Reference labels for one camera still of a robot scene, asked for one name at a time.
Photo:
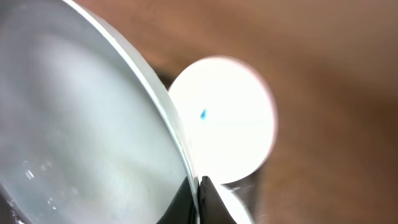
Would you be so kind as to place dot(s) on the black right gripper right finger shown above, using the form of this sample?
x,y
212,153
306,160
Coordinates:
x,y
211,207

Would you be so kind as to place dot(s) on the white plate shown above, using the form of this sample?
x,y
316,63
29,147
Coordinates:
x,y
89,133
229,115

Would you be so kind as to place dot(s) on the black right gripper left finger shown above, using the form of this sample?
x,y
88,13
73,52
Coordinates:
x,y
181,209

